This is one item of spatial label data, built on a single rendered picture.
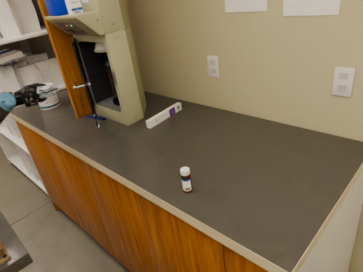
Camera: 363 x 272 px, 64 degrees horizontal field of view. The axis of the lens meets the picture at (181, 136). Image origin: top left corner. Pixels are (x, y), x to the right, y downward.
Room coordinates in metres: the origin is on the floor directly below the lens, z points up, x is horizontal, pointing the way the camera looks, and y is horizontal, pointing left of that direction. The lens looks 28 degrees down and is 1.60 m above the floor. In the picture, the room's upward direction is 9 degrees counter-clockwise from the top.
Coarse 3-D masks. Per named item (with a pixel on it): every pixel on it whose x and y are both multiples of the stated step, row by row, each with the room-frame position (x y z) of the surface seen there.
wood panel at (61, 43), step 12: (48, 24) 1.62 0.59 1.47; (60, 36) 1.65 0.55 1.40; (72, 36) 1.70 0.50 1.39; (60, 48) 1.64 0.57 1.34; (72, 48) 1.68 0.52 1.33; (60, 60) 1.63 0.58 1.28; (72, 60) 1.67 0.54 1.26; (72, 72) 1.66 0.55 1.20; (72, 84) 1.64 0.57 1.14; (72, 96) 1.63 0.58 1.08; (84, 96) 1.67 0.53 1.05; (84, 108) 1.66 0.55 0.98
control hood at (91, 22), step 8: (48, 16) 1.55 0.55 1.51; (56, 16) 1.47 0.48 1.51; (64, 16) 1.42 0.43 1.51; (72, 16) 1.36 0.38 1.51; (80, 16) 1.34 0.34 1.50; (88, 16) 1.37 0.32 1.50; (96, 16) 1.39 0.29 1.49; (80, 24) 1.38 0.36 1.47; (88, 24) 1.36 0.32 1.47; (96, 24) 1.39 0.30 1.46; (88, 32) 1.44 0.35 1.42; (96, 32) 1.38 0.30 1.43; (104, 32) 1.41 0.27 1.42
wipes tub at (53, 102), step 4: (48, 84) 1.91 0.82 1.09; (52, 84) 1.90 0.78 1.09; (40, 92) 1.84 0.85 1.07; (52, 96) 1.87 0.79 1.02; (56, 96) 1.90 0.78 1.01; (44, 100) 1.84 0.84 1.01; (48, 100) 1.84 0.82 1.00; (52, 100) 1.86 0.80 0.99; (56, 100) 1.88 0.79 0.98; (40, 104) 1.85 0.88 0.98; (44, 104) 1.84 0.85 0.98; (48, 104) 1.84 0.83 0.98; (52, 104) 1.85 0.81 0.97; (56, 104) 1.87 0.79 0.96; (44, 108) 1.84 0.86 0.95; (48, 108) 1.84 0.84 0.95; (52, 108) 1.85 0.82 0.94
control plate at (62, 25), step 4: (56, 24) 1.56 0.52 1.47; (60, 24) 1.52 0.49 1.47; (64, 24) 1.49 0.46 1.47; (68, 24) 1.46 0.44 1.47; (72, 24) 1.43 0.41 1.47; (64, 28) 1.55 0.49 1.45; (68, 28) 1.52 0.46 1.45; (72, 28) 1.49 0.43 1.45; (76, 28) 1.46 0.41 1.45; (68, 32) 1.59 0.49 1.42; (72, 32) 1.55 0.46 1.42; (76, 32) 1.52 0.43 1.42; (80, 32) 1.49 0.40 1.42; (84, 32) 1.46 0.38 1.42
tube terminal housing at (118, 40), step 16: (80, 0) 1.51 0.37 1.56; (96, 0) 1.41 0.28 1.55; (112, 0) 1.46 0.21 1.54; (112, 16) 1.45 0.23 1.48; (128, 16) 1.67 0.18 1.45; (112, 32) 1.44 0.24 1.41; (128, 32) 1.56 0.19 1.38; (112, 48) 1.42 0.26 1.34; (128, 48) 1.48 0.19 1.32; (112, 64) 1.41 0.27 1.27; (128, 64) 1.47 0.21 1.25; (128, 80) 1.45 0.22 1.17; (112, 96) 1.70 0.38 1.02; (128, 96) 1.44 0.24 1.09; (144, 96) 1.66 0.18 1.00; (96, 112) 1.64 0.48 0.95; (112, 112) 1.50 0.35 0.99; (128, 112) 1.42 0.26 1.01; (144, 112) 1.54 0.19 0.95
